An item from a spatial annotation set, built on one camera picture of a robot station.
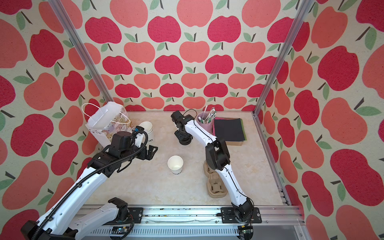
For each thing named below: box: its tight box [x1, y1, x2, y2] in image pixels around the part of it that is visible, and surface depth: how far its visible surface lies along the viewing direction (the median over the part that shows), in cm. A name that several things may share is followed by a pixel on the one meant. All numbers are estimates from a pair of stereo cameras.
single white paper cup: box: [167, 155, 184, 175], surface depth 86 cm
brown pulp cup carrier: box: [203, 160, 229, 199], surface depth 80 cm
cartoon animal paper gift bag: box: [81, 101, 135, 148], surface depth 88 cm
